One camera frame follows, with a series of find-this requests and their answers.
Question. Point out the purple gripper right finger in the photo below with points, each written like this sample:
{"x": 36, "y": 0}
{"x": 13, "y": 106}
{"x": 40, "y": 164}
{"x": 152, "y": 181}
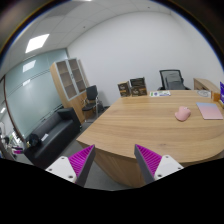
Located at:
{"x": 154, "y": 166}

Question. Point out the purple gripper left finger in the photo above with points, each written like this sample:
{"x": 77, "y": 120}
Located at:
{"x": 74, "y": 168}

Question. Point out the pink computer mouse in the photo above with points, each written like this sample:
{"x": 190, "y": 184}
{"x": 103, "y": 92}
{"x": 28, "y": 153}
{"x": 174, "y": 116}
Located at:
{"x": 183, "y": 113}

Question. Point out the pink gradient mouse pad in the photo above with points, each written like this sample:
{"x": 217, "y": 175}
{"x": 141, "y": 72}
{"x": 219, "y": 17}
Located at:
{"x": 209, "y": 111}

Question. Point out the black leather sofa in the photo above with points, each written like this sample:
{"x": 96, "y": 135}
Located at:
{"x": 62, "y": 127}

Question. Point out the white paper on sofa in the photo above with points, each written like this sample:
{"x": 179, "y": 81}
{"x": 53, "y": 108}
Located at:
{"x": 44, "y": 137}

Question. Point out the large wooden desk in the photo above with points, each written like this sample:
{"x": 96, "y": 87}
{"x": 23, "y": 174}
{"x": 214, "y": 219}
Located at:
{"x": 150, "y": 122}

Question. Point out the black bag on sofa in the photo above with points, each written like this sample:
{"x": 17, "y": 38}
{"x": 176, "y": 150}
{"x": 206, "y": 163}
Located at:
{"x": 34, "y": 140}

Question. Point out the black visitor chair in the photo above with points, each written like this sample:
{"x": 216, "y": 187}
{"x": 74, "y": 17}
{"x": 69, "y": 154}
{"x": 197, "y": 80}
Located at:
{"x": 91, "y": 100}

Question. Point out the white green leaflet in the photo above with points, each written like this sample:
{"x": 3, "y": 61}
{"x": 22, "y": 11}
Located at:
{"x": 159, "y": 93}

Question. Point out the right dark cardboard box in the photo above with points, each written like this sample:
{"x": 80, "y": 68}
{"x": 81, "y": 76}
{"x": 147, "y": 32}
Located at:
{"x": 138, "y": 87}

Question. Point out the dark cardboard box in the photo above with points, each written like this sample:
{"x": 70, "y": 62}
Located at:
{"x": 124, "y": 89}
{"x": 138, "y": 87}

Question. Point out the left dark cardboard box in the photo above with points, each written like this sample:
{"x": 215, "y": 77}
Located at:
{"x": 124, "y": 89}

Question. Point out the black mesh office chair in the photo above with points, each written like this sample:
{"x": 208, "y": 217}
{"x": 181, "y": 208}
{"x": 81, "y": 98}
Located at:
{"x": 172, "y": 80}

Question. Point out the wooden glass-door cabinet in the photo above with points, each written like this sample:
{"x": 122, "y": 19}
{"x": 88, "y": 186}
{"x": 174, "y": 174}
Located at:
{"x": 70, "y": 85}

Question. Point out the wooden side cabinet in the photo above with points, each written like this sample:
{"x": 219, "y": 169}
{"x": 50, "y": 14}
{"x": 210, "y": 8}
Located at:
{"x": 206, "y": 85}

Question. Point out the purple box at edge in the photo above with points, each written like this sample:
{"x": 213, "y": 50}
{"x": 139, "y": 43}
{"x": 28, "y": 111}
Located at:
{"x": 222, "y": 93}

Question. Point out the ceiling light panel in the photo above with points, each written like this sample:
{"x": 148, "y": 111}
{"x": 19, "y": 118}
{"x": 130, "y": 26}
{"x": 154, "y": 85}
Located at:
{"x": 36, "y": 43}

